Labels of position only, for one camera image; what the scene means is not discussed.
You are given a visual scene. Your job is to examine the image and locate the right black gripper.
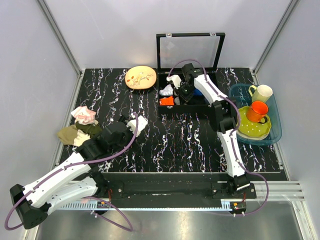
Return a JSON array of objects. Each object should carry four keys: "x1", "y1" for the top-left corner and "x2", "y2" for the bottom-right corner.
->
[{"x1": 173, "y1": 83, "x2": 195, "y2": 107}]

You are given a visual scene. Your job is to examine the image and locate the grey underwear with cream waistband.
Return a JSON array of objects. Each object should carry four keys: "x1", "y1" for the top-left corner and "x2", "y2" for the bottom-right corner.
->
[{"x1": 174, "y1": 96, "x2": 181, "y2": 106}]

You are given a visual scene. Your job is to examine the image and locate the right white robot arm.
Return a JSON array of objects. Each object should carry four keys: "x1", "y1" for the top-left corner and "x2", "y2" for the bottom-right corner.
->
[{"x1": 178, "y1": 63, "x2": 250, "y2": 199}]

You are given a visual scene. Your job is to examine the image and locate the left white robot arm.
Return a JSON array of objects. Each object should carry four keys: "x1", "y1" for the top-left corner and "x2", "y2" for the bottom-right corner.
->
[{"x1": 9, "y1": 113, "x2": 148, "y2": 230}]

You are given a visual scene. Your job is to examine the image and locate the blue rolled underwear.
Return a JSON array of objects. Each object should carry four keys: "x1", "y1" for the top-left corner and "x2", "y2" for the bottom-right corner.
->
[{"x1": 193, "y1": 89, "x2": 204, "y2": 98}]

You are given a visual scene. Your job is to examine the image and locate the white rolled underwear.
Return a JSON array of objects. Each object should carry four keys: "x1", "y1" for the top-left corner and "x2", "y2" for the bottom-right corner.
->
[{"x1": 159, "y1": 84, "x2": 174, "y2": 96}]

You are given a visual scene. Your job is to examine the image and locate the orange rolled underwear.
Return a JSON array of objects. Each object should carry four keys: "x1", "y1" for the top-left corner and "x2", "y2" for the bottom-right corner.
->
[{"x1": 159, "y1": 96, "x2": 175, "y2": 106}]

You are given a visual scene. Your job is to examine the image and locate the pink and white underwear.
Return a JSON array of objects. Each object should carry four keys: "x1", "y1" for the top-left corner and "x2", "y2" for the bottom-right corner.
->
[{"x1": 70, "y1": 106, "x2": 97, "y2": 125}]

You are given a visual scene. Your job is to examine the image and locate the olive and khaki underwear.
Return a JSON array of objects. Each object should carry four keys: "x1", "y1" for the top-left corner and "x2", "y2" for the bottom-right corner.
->
[{"x1": 57, "y1": 120, "x2": 103, "y2": 147}]

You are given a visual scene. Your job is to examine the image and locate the black compartment storage box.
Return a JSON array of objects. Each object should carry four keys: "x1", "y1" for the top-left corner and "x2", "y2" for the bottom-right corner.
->
[{"x1": 156, "y1": 32, "x2": 226, "y2": 114}]

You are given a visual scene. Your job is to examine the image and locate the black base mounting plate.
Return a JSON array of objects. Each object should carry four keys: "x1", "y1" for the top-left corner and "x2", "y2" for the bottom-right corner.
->
[{"x1": 95, "y1": 172, "x2": 257, "y2": 210}]

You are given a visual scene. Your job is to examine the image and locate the oval painted wooden plate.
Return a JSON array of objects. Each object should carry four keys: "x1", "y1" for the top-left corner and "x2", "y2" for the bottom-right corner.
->
[{"x1": 124, "y1": 65, "x2": 157, "y2": 90}]

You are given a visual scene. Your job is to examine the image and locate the teal transparent plastic bin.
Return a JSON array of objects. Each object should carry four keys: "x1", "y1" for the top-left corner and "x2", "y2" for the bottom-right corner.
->
[{"x1": 228, "y1": 83, "x2": 282, "y2": 146}]

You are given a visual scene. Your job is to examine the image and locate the green dotted plate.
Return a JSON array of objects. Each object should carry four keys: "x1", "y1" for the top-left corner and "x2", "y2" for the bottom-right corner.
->
[{"x1": 237, "y1": 106, "x2": 272, "y2": 141}]

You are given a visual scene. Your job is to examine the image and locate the orange mug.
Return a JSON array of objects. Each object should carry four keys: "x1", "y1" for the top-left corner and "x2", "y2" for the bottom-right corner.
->
[{"x1": 246, "y1": 100, "x2": 269, "y2": 124}]

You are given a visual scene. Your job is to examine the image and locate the cream yellow mug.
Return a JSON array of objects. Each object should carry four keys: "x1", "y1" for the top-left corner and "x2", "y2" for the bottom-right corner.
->
[{"x1": 248, "y1": 84, "x2": 273, "y2": 103}]

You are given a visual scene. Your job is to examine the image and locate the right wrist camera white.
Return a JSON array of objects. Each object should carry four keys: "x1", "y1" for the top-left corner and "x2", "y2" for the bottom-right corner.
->
[{"x1": 166, "y1": 74, "x2": 182, "y2": 89}]

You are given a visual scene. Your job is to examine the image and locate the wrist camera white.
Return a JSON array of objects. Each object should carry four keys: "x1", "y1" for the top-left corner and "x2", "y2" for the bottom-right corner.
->
[
  {"x1": 166, "y1": 74, "x2": 182, "y2": 89},
  {"x1": 126, "y1": 112, "x2": 148, "y2": 137}
]

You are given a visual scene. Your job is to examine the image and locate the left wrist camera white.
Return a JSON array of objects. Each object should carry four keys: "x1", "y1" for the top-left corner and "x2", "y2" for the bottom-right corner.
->
[{"x1": 126, "y1": 112, "x2": 148, "y2": 137}]

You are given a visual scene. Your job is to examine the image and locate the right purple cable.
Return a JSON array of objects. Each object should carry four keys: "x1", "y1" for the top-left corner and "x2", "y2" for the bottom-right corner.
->
[{"x1": 167, "y1": 59, "x2": 270, "y2": 217}]

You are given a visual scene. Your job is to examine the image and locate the aluminium frame post left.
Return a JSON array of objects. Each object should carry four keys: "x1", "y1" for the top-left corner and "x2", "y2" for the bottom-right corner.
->
[{"x1": 36, "y1": 0, "x2": 82, "y2": 76}]

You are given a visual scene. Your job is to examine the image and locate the aluminium frame post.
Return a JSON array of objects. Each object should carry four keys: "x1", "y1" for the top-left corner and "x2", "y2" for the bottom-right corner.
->
[
  {"x1": 252, "y1": 0, "x2": 300, "y2": 75},
  {"x1": 36, "y1": 0, "x2": 82, "y2": 76}
]

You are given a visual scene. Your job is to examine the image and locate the aluminium frame post right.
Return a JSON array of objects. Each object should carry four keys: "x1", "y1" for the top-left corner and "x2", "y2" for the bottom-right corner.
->
[{"x1": 252, "y1": 0, "x2": 300, "y2": 75}]

